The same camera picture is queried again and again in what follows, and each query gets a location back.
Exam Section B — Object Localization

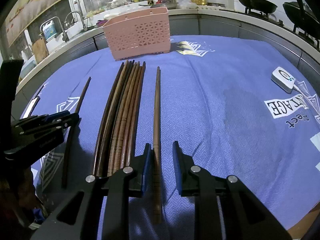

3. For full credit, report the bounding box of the single brown wooden chopstick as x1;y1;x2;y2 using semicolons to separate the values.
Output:
153;67;162;224

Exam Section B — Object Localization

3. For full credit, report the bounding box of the light brown bundle chopstick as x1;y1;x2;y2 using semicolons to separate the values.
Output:
107;62;138;176

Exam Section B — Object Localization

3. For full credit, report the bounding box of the reddish bundle chopstick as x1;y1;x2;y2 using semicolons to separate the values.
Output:
119;61;141;168

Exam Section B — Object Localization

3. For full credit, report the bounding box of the dark bundle chopstick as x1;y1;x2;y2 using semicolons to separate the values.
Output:
92;63;126;176

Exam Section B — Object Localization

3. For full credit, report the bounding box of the chrome kitchen faucet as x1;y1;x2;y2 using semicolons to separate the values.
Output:
40;16;69;42

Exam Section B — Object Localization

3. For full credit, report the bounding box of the wooden cutting board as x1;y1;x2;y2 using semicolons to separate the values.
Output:
32;37;49;64

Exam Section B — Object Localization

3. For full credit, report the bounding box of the blue label detergent bottle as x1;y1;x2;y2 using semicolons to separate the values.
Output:
42;20;57;41

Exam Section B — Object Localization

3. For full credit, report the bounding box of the blue printed tablecloth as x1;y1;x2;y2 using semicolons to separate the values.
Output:
21;35;320;240

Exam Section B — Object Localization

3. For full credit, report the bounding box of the fruit print window blind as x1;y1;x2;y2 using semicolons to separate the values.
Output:
4;0;60;45

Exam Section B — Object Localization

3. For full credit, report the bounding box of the pink perforated utensil basket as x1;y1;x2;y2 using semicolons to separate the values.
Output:
102;7;171;60

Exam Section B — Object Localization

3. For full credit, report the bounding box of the white square hub device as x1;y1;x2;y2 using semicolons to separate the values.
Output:
271;67;295;94

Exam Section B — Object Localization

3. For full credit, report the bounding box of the black lidded wok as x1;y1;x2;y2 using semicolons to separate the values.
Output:
283;0;319;38

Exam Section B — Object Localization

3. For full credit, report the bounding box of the white cable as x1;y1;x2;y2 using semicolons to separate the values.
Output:
292;83;309;98

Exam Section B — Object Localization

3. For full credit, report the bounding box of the black wok with handle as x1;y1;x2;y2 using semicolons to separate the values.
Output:
239;0;277;15

